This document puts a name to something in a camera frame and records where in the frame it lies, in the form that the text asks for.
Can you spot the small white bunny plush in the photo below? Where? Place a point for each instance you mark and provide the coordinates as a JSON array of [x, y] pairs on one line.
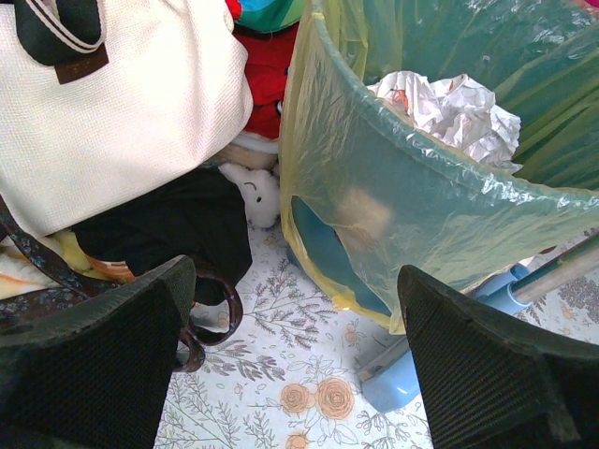
[[260, 192]]

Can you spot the light blue floor squeegee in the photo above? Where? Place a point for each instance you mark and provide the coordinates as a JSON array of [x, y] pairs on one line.
[[446, 330]]

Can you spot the colourful cartoon fabric bag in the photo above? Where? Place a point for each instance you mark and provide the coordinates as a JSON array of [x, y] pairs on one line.
[[266, 16]]

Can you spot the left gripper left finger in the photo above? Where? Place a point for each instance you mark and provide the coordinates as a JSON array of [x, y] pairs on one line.
[[94, 399]]

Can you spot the teal plastic trash bin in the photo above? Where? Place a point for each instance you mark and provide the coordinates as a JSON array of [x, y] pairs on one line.
[[328, 254]]

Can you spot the yellow plastic trash bag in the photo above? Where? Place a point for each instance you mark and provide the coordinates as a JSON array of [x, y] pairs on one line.
[[396, 196]]

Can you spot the cream canvas tote bag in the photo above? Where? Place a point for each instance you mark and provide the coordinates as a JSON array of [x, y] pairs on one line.
[[105, 101]]

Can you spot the crumpled white paper trash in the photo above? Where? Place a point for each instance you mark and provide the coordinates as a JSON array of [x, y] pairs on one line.
[[459, 111]]

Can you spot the brown leather strap bag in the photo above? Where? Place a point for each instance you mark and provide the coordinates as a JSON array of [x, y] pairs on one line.
[[148, 317]]

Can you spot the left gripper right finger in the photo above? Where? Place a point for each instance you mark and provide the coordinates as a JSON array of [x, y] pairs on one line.
[[542, 392]]

